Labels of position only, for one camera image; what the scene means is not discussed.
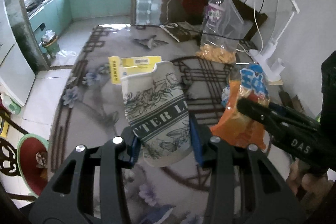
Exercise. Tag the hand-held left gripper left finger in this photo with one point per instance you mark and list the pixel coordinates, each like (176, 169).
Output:
(132, 146)

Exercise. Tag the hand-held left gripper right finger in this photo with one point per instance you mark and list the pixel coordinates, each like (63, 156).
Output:
(197, 142)

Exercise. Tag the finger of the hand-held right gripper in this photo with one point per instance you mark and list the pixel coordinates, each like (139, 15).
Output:
(257, 112)
(288, 109)

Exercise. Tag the orange snack bag blue label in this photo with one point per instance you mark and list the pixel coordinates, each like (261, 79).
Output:
(236, 129)

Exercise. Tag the floral printed oven mitt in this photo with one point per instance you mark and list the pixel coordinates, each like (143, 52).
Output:
(157, 108)

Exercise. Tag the green trash bin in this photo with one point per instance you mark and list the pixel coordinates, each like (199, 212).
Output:
(51, 48)

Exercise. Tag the person's right hand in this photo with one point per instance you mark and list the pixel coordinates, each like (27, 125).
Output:
(307, 182)

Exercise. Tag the patterned table cover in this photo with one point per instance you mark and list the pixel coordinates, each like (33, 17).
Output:
(105, 108)

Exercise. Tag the white desk lamp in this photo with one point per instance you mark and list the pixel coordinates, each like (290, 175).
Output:
(273, 53)

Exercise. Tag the clear zip bag orange snacks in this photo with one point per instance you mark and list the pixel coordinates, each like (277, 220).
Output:
(218, 50)

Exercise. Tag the yellow cardboard box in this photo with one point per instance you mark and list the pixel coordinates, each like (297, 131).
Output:
(136, 62)

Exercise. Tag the dark carved wooden chair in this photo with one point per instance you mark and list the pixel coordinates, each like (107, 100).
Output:
(29, 161)

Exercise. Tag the plastic bottle purple label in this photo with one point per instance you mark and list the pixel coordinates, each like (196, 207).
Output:
(214, 12)

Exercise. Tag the white refrigerator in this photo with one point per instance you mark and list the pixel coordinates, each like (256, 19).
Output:
(13, 71)

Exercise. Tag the teal kitchen cabinet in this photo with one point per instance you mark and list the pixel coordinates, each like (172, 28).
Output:
(92, 1)

